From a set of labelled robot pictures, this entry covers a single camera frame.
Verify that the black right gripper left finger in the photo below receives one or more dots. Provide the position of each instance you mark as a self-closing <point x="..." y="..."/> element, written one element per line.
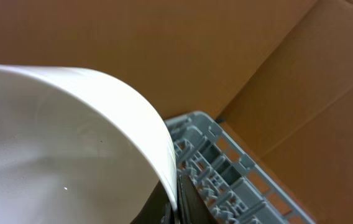
<point x="154" y="208"/>

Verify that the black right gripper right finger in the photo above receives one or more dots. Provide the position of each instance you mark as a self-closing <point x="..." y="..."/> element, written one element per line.
<point x="191" y="207"/>

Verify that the large white plate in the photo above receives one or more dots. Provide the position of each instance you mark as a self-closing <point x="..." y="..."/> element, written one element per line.
<point x="79" y="146"/>

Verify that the grey dishwasher rack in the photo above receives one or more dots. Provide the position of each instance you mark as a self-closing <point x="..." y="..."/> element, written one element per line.
<point x="231" y="183"/>

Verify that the cardboard box wall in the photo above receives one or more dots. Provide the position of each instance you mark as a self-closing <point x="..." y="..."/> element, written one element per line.
<point x="278" y="73"/>

